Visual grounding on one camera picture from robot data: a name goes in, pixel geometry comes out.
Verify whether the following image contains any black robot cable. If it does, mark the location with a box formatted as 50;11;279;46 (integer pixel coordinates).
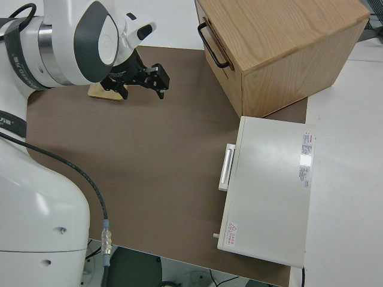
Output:
0;3;114;287

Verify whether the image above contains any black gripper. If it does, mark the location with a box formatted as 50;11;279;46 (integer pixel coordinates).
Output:
101;53;171;101

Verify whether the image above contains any wooden mug tree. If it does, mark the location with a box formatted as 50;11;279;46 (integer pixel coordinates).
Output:
87;83;133;102

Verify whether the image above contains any light wooden drawer cabinet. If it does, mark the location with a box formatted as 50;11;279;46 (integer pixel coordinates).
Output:
194;0;371;119

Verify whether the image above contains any white oven door handle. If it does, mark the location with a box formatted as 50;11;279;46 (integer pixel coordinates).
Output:
218;143;237;192

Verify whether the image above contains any brown table mat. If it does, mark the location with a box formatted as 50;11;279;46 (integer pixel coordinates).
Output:
25;45;309;287

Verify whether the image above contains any black metal frame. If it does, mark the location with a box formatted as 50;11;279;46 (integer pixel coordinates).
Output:
363;0;383;39

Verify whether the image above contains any white toaster oven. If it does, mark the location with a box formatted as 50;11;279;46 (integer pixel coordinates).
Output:
217;115;317;268

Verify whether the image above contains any black cabinet handle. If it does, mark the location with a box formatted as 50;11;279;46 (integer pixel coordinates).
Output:
197;23;232;69

